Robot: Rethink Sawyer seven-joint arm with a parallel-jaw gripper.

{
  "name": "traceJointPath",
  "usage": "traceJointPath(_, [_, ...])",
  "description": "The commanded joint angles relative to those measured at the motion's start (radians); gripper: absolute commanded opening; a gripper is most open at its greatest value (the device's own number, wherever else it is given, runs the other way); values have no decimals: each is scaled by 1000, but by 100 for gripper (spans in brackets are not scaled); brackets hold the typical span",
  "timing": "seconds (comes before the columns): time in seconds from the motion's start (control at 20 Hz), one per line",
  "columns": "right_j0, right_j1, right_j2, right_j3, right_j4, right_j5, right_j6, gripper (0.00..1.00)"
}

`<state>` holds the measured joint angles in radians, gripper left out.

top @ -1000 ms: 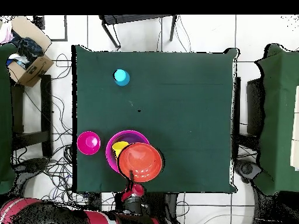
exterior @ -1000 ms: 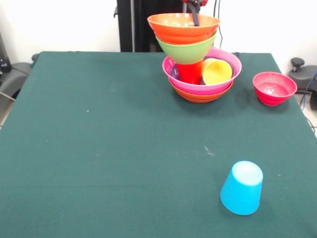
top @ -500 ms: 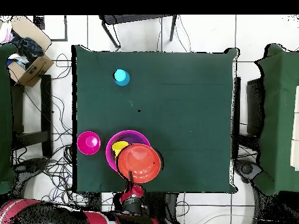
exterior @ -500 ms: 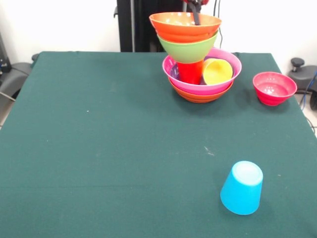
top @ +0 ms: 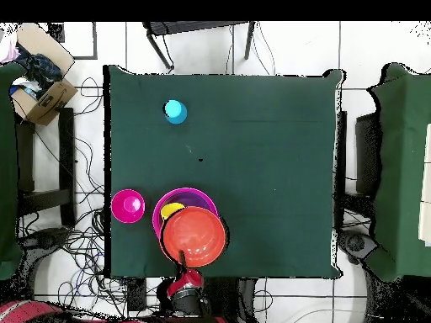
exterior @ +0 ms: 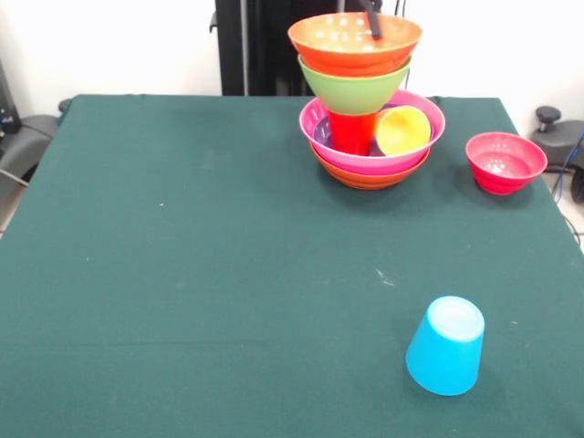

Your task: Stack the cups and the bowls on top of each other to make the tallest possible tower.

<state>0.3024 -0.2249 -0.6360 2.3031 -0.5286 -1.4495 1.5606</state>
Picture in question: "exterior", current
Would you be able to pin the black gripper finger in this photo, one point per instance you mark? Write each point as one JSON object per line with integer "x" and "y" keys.
{"x": 373, "y": 20}

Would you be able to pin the orange bowl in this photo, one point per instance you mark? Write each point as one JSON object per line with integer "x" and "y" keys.
{"x": 347, "y": 57}
{"x": 356, "y": 179}

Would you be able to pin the green bowl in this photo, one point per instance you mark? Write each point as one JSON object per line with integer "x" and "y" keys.
{"x": 353, "y": 93}

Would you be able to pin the yellow cup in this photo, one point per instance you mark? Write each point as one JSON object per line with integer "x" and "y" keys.
{"x": 403, "y": 132}

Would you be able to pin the red cup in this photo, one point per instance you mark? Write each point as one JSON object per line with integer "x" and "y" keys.
{"x": 351, "y": 134}

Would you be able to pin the large pink bowl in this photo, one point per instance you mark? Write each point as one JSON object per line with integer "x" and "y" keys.
{"x": 435, "y": 118}

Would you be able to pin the purple bowl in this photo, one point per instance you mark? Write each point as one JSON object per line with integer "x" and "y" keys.
{"x": 321, "y": 132}

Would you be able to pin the small crimson bowl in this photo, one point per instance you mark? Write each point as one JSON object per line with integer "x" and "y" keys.
{"x": 505, "y": 169}

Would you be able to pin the black caster leg with knob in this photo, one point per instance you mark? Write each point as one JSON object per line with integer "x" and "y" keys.
{"x": 559, "y": 137}
{"x": 27, "y": 137}

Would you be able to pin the dark green tablecloth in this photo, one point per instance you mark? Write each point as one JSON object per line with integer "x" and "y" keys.
{"x": 274, "y": 228}

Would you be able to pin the light blue cup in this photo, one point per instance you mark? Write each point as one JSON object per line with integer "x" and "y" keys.
{"x": 445, "y": 347}

